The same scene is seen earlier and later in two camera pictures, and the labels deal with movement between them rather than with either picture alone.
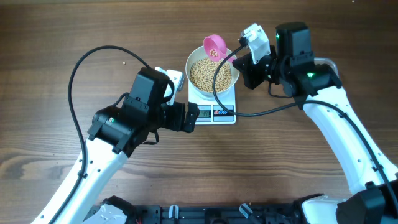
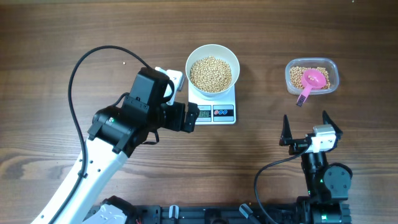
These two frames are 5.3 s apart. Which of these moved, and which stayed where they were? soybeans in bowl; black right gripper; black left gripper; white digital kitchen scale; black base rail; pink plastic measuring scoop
Moved: black right gripper; pink plastic measuring scoop
Stayed: soybeans in bowl; black left gripper; white digital kitchen scale; black base rail
